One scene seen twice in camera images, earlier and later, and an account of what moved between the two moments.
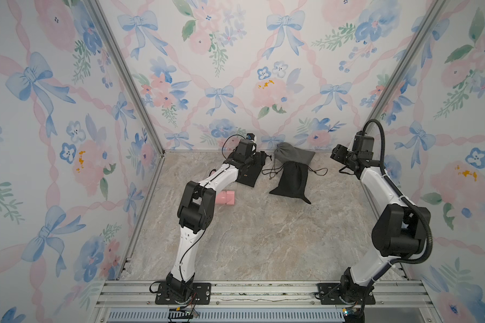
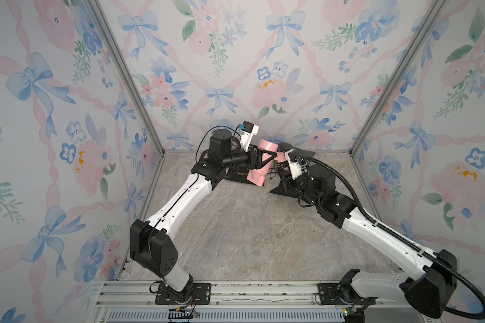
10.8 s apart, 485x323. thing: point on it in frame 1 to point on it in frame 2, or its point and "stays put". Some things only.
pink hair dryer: (225, 197) to (257, 176)
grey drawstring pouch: (285, 153) stays put
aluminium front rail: (263, 301) stays put
